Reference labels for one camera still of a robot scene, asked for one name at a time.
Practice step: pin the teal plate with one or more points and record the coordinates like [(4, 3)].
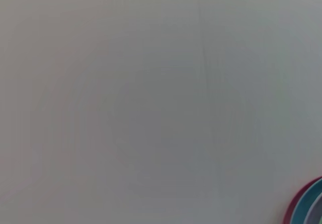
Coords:
[(303, 201)]

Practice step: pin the grey lavender plate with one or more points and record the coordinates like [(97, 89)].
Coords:
[(314, 212)]

